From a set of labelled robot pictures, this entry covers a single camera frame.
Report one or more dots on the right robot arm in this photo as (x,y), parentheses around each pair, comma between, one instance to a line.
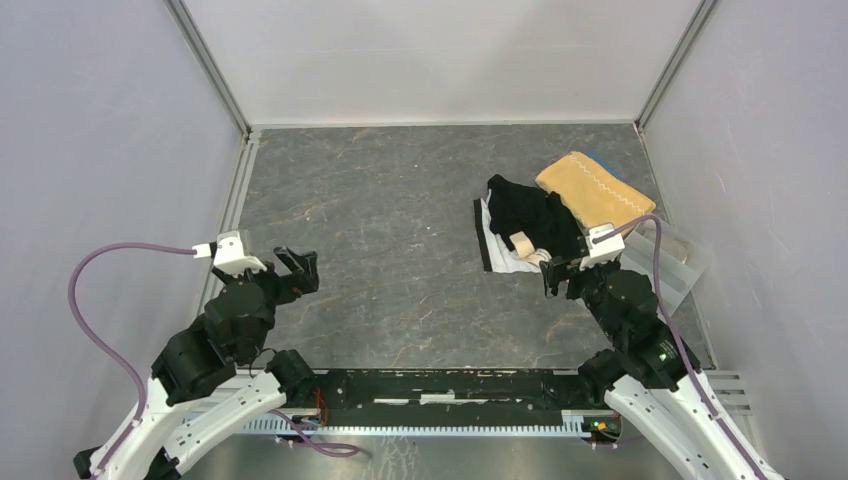
(649,375)

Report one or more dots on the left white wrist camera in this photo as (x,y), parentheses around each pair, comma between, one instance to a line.
(231,253)

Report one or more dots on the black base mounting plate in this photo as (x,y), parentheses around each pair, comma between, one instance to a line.
(444,398)

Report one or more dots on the black underwear beige waistband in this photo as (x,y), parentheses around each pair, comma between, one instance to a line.
(526,251)

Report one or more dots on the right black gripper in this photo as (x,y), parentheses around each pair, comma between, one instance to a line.
(570,268)

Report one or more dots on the aluminium frame rail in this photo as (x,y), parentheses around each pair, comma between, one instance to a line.
(411,429)

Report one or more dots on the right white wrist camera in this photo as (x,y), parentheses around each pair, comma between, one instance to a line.
(607,247)

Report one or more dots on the white underwear black waistband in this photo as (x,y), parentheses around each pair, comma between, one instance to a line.
(496,255)

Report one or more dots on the folded yellow towel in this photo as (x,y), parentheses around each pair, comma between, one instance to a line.
(592,194)

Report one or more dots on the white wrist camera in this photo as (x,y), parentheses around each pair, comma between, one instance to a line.
(607,247)
(231,253)

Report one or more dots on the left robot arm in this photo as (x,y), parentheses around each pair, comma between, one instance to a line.
(195,362)

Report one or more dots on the clear plastic organizer box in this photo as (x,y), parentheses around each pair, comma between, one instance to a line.
(682,260)

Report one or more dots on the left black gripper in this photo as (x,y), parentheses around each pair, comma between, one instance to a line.
(304,277)

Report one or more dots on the black crumpled underwear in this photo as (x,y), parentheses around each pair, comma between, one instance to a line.
(542,217)

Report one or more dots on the blue cloth under towel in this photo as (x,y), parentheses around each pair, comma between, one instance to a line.
(608,168)

